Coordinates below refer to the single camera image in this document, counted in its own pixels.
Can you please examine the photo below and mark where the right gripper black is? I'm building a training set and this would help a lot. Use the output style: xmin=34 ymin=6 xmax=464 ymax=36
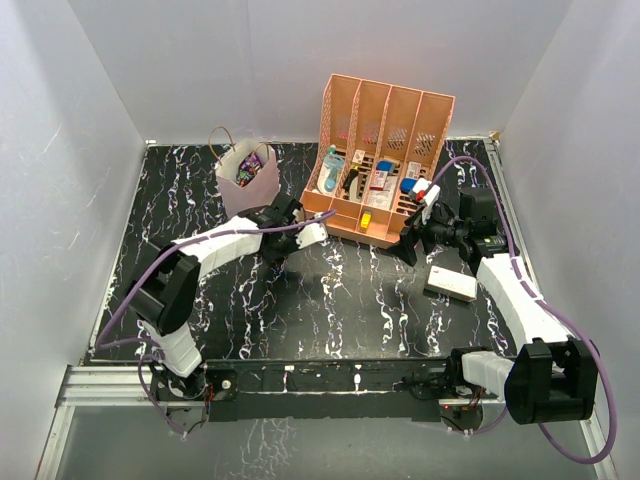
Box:
xmin=387 ymin=199 xmax=469 ymax=266

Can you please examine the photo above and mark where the pale pink paper bag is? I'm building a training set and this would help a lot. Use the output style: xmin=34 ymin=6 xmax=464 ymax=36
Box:
xmin=208 ymin=126 xmax=280 ymax=218

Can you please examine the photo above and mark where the purple M&M's packet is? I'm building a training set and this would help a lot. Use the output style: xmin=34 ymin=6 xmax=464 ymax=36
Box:
xmin=236 ymin=153 xmax=263 ymax=187

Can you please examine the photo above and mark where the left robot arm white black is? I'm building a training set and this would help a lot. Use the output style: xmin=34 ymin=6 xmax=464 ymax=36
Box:
xmin=129 ymin=193 xmax=305 ymax=399

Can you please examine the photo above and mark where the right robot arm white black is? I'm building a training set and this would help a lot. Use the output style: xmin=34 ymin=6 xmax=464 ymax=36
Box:
xmin=389 ymin=179 xmax=598 ymax=425

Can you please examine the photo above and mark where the small yellow box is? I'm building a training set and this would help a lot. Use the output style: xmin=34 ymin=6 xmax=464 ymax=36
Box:
xmin=359 ymin=211 xmax=372 ymax=231

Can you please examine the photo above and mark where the white plastic packet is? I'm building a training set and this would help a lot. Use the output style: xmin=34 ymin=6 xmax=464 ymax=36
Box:
xmin=365 ymin=190 xmax=394 ymax=210

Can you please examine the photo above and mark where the blue white item pack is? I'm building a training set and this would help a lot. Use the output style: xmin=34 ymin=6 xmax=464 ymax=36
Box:
xmin=400 ymin=161 xmax=422 ymax=195

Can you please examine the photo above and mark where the white rectangular box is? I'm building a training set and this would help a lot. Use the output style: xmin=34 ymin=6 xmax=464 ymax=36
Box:
xmin=425 ymin=266 xmax=477 ymax=302

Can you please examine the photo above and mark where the black yellow utility knife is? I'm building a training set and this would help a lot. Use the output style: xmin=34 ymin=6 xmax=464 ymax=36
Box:
xmin=343 ymin=164 xmax=360 ymax=202

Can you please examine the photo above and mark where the light blue tape dispenser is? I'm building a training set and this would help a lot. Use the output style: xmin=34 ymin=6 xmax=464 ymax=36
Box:
xmin=317 ymin=145 xmax=345 ymax=195

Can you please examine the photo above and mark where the orange desk file organizer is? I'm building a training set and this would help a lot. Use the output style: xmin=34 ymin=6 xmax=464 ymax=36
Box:
xmin=302 ymin=74 xmax=455 ymax=248

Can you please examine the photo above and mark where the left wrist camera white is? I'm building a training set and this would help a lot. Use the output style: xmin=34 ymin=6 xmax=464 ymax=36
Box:
xmin=295 ymin=222 xmax=328 ymax=250

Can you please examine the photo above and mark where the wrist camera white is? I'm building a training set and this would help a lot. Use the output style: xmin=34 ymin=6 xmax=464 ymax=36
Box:
xmin=295 ymin=222 xmax=328 ymax=250
xmin=409 ymin=178 xmax=440 ymax=224

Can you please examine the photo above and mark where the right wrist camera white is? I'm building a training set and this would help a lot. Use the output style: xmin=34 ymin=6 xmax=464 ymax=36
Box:
xmin=409 ymin=178 xmax=440 ymax=224

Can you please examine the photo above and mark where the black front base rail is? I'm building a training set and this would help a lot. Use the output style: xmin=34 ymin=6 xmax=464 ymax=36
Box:
xmin=151 ymin=359 xmax=495 ymax=431

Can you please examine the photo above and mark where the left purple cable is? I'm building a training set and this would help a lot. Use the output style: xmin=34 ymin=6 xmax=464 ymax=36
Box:
xmin=94 ymin=208 xmax=337 ymax=437

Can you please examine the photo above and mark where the purple cable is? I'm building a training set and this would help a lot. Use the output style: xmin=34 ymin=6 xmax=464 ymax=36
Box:
xmin=94 ymin=208 xmax=337 ymax=437
xmin=430 ymin=155 xmax=619 ymax=465

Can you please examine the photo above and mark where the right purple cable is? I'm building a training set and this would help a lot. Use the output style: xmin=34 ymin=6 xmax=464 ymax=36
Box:
xmin=430 ymin=155 xmax=619 ymax=465

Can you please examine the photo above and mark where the aluminium frame rail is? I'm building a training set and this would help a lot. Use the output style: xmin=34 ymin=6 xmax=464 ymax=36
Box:
xmin=37 ymin=362 xmax=617 ymax=479

